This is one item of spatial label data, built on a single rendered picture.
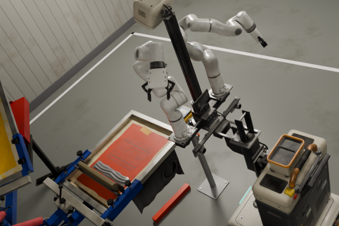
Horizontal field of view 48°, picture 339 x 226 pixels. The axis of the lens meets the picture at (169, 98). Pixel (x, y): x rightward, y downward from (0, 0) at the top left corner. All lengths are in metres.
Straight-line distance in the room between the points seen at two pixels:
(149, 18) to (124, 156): 1.12
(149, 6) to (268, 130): 2.21
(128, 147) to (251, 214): 1.05
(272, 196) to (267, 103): 1.98
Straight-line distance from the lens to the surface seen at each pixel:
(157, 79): 1.90
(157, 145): 2.78
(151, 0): 2.16
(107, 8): 6.25
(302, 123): 3.96
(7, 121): 3.13
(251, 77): 4.60
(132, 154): 2.81
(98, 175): 2.67
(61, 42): 5.82
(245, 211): 3.09
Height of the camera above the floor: 2.87
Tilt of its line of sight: 38 degrees down
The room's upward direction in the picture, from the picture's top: 23 degrees counter-clockwise
